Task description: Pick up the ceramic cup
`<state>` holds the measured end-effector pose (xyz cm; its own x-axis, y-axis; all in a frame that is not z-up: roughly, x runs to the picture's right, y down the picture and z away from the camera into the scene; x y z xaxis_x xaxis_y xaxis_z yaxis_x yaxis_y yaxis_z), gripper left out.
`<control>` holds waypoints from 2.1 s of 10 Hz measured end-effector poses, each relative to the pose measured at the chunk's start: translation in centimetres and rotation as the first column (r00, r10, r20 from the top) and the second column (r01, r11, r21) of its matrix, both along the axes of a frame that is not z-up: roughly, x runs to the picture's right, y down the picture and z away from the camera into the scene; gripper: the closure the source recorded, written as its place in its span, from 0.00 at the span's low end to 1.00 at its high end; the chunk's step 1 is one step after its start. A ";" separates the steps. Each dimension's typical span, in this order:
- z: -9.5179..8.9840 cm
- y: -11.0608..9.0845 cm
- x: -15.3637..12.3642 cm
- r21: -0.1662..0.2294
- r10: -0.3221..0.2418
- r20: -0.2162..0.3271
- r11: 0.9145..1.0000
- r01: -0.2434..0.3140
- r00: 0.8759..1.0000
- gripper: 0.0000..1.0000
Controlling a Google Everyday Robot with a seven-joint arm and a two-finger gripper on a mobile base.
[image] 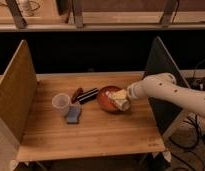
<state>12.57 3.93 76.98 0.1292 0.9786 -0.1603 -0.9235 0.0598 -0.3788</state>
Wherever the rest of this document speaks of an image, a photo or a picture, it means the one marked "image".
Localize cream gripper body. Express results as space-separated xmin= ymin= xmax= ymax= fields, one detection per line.
xmin=107 ymin=89 xmax=130 ymax=111

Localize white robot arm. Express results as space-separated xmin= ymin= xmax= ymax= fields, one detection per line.
xmin=106 ymin=73 xmax=205 ymax=118

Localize red bowl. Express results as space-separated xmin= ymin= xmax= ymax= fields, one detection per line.
xmin=97 ymin=86 xmax=122 ymax=112

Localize black cylinder with stripe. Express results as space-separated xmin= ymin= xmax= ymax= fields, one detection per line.
xmin=77 ymin=88 xmax=98 ymax=104

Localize blue sponge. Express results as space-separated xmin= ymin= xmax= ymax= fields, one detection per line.
xmin=66 ymin=106 xmax=81 ymax=124

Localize right dark side panel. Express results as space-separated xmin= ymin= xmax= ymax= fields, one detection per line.
xmin=143 ymin=35 xmax=197 ymax=134

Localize left wooden side panel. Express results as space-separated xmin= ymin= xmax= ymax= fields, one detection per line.
xmin=0 ymin=40 xmax=37 ymax=144

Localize metal shelf rack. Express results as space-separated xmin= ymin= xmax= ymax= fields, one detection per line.
xmin=0 ymin=0 xmax=205 ymax=32

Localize black floor cables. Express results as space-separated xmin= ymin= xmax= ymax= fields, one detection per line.
xmin=169 ymin=56 xmax=205 ymax=171

